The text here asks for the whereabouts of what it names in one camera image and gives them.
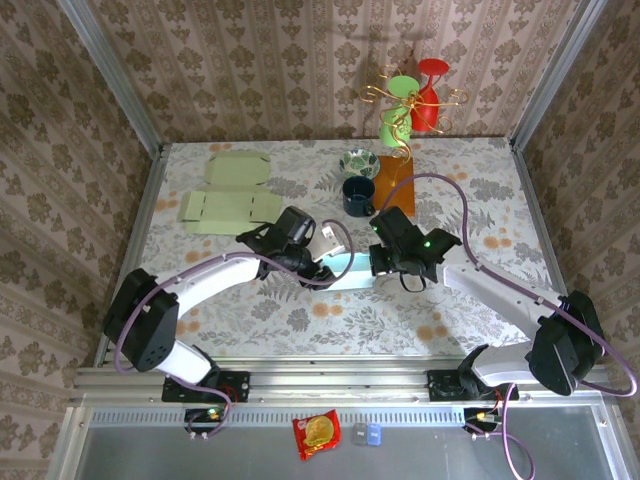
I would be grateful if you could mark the small grey packet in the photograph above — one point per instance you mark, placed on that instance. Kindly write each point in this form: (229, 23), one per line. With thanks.
(360, 435)

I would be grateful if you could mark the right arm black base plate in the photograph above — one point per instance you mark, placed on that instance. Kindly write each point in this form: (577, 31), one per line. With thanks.
(442, 387)

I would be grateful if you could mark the small blue packet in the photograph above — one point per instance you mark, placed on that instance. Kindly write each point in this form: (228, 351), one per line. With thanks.
(374, 435)

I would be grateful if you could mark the dark blue mug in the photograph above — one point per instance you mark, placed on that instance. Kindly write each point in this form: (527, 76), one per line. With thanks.
(357, 195)

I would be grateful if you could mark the aluminium frame post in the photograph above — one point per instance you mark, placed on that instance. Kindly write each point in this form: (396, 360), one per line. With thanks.
(112, 75)
(556, 75)

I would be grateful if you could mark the red snack packet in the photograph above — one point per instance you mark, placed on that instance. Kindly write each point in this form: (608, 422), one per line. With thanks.
(316, 434)

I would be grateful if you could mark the floral tablecloth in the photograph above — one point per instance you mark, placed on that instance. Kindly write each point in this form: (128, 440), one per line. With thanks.
(350, 325)

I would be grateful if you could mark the green paper box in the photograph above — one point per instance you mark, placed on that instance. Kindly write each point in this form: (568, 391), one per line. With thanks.
(225, 200)

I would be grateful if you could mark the light blue paper box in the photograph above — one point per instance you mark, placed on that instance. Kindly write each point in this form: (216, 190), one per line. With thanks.
(350, 272)

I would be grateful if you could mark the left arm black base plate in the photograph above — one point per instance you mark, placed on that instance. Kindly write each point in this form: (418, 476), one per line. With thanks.
(240, 387)

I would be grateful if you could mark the green goblet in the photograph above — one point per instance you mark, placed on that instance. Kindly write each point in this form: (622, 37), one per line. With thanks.
(395, 132)

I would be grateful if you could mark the aluminium side rail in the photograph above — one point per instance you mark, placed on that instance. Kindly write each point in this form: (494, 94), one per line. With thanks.
(531, 200)
(145, 200)

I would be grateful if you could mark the leaf pattern bowl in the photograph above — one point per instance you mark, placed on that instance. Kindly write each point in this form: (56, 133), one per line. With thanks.
(359, 162)

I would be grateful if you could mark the grey metal shelf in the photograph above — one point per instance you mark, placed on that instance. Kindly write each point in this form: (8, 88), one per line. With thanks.
(450, 455)

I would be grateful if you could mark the aluminium front rail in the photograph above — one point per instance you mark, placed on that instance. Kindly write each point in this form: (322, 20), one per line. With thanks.
(340, 380)

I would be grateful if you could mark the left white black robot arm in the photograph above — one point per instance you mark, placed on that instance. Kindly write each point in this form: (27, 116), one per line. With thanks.
(215, 280)

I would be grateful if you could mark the red goblet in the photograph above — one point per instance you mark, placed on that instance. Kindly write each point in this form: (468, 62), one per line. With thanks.
(427, 115)

